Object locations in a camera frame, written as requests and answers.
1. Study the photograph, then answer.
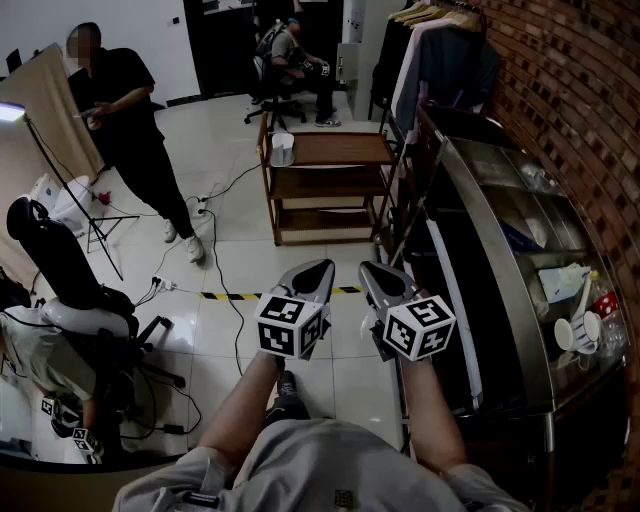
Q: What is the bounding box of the black floor cable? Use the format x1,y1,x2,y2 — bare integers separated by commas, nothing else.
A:
198,208,261,377

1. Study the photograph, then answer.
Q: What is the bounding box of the pale tissue box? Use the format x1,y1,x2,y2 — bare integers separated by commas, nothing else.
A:
537,265,592,304

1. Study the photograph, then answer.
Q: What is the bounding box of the person's right forearm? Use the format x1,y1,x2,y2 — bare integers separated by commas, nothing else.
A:
399,357,470,476

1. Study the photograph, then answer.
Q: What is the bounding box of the black office chair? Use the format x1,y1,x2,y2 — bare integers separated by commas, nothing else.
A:
6,195,187,401
243,53,308,127

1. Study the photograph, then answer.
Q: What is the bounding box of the white cup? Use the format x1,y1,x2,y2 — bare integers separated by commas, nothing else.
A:
553,316,586,354
582,310,604,346

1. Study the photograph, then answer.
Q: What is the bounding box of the wooden cart shelf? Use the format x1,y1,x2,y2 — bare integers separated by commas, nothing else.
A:
257,111,401,248

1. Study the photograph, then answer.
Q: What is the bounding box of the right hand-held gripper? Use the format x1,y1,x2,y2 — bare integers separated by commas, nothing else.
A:
357,259,457,362

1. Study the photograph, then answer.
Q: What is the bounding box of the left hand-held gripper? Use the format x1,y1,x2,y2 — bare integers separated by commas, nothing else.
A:
253,258,336,361

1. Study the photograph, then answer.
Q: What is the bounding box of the person's leg and shoe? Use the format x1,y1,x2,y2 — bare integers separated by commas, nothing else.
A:
263,369,312,422

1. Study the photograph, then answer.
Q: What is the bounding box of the person's grey shirt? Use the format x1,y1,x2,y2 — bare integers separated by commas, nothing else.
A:
112,418,532,512

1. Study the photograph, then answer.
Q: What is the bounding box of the white slipper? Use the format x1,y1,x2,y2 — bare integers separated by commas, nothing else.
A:
269,131,296,167

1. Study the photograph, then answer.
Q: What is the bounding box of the yellow black floor tape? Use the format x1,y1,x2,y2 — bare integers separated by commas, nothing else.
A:
199,285,363,302

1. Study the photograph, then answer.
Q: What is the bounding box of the clothes rack with garments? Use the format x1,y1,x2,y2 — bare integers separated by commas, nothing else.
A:
368,0,502,137

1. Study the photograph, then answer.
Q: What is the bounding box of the white cabinet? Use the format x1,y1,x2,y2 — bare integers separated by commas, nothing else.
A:
335,42,362,84

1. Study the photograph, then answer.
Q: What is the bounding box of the person's left forearm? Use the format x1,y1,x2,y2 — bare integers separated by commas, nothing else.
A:
197,349,282,474

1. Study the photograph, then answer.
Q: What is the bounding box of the black light stand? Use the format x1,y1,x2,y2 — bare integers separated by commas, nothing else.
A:
0,101,141,282

